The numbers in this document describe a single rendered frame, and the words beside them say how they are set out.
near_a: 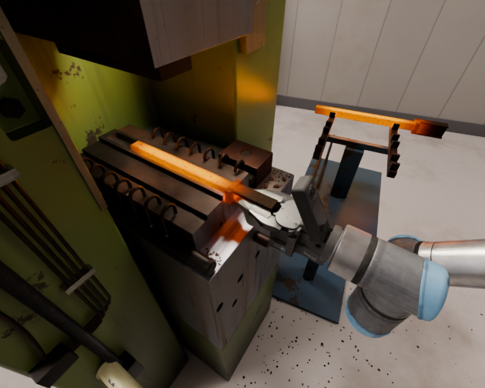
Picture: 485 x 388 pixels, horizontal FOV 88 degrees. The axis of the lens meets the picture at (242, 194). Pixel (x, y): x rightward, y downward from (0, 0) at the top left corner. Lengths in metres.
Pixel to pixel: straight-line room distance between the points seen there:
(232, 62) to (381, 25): 2.44
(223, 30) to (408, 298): 0.46
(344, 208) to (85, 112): 0.89
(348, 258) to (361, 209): 0.59
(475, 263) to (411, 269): 0.14
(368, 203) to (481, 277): 0.55
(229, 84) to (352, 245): 0.49
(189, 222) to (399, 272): 0.36
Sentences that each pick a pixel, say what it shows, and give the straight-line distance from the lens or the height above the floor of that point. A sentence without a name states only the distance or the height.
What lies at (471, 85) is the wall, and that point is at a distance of 3.33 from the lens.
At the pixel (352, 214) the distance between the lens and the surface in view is 1.00.
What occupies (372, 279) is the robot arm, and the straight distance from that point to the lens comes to 0.46.
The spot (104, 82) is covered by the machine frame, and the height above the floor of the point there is 1.10.
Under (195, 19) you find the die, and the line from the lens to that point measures 0.36.
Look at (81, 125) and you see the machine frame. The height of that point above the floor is 1.02.
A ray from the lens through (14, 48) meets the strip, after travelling 0.40.
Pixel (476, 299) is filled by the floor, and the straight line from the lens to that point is 1.95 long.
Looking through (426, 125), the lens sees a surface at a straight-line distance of 1.05.
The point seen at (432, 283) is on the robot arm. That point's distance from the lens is 0.47.
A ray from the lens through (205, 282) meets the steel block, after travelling 0.51.
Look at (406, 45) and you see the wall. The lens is 3.09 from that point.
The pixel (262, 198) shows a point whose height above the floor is 1.01.
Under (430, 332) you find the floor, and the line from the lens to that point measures 1.70.
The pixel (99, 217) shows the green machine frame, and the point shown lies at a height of 1.02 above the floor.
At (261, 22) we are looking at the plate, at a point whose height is 1.24.
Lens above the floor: 1.36
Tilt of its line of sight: 44 degrees down
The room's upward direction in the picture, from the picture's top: straight up
